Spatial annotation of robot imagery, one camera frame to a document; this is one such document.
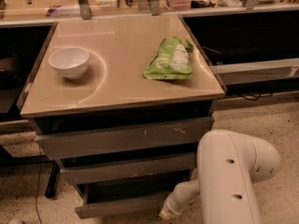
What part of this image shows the grey shelf rail right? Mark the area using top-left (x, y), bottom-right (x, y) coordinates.
top-left (210, 58), bottom-right (299, 85)

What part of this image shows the black table leg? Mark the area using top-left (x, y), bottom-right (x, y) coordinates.
top-left (45, 162), bottom-right (60, 199)

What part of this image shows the grey drawer cabinet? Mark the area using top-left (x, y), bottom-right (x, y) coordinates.
top-left (16, 13), bottom-right (227, 220)

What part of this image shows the grey middle drawer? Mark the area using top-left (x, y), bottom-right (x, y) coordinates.
top-left (61, 152), bottom-right (195, 185)

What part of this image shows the grey bottom drawer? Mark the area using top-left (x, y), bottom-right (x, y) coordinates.
top-left (75, 170), bottom-right (191, 219)

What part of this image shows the grey drawer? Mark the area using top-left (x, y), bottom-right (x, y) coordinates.
top-left (61, 152), bottom-right (195, 185)
top-left (75, 170), bottom-right (191, 219)
top-left (36, 117), bottom-right (214, 160)

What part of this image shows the green snack bag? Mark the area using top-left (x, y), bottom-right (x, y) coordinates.
top-left (143, 36), bottom-right (193, 80)

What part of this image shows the grey metal post left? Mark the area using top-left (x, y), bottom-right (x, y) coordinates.
top-left (78, 0), bottom-right (92, 20)

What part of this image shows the black floor cable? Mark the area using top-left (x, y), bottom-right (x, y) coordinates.
top-left (35, 147), bottom-right (44, 224)

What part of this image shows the grey top drawer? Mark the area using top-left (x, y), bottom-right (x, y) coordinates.
top-left (36, 117), bottom-right (214, 160)

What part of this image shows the white ceramic bowl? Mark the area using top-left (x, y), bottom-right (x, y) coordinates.
top-left (49, 47), bottom-right (90, 79)

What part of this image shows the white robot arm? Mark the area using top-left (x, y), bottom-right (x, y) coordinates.
top-left (160, 130), bottom-right (280, 224)

